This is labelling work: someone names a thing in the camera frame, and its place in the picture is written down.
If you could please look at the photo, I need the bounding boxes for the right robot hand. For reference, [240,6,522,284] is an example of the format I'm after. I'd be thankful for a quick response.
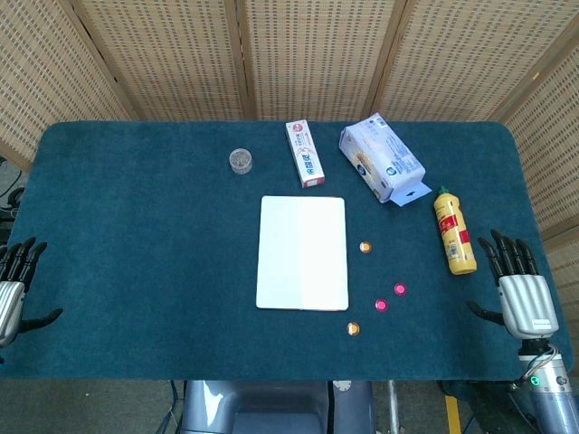
[467,229,558,339]

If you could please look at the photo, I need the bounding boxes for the woven bamboo folding screen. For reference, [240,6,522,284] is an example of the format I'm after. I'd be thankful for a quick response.
[0,0,579,317]

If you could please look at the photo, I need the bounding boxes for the white rectangular magnetic board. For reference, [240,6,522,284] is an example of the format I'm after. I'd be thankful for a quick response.
[255,195,350,312]

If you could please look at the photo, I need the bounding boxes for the grey robot torso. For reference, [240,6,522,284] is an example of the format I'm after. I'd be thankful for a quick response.
[179,379,376,434]

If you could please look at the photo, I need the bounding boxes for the pale blue tissue pack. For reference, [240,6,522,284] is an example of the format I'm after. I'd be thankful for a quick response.
[338,112,434,210]

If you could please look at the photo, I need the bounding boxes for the yellow mustard squeeze bottle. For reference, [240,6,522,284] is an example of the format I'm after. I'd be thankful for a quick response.
[432,185,478,276]

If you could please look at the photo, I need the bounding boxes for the small clear round jar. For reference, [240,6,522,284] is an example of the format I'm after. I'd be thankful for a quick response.
[228,148,253,176]

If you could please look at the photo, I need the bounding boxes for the teal table cloth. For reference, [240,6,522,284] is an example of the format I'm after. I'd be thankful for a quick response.
[0,119,575,383]

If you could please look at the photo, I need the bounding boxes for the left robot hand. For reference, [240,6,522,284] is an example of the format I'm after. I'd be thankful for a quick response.
[0,237,63,349]

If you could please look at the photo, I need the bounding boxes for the white red toothpaste box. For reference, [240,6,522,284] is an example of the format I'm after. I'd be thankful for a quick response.
[284,119,327,189]

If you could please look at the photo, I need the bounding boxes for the metal table leg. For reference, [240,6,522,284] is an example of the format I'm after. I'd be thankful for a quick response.
[387,380,402,434]

